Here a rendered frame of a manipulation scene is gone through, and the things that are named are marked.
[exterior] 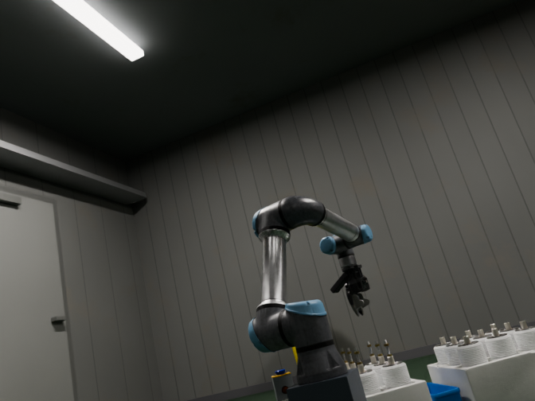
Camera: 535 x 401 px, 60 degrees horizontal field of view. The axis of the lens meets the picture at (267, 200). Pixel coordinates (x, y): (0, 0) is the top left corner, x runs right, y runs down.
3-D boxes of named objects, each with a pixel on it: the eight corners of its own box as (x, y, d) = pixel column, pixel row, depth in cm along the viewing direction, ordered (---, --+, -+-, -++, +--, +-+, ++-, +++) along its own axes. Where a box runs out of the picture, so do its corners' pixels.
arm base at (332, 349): (342, 376, 127) (332, 340, 130) (291, 387, 131) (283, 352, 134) (352, 368, 141) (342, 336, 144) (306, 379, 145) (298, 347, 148)
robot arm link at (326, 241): (337, 231, 192) (349, 231, 201) (315, 239, 198) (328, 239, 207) (343, 249, 190) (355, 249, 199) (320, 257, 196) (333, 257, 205)
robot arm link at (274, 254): (280, 340, 137) (280, 192, 168) (244, 350, 145) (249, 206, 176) (305, 351, 144) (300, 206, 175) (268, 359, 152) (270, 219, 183)
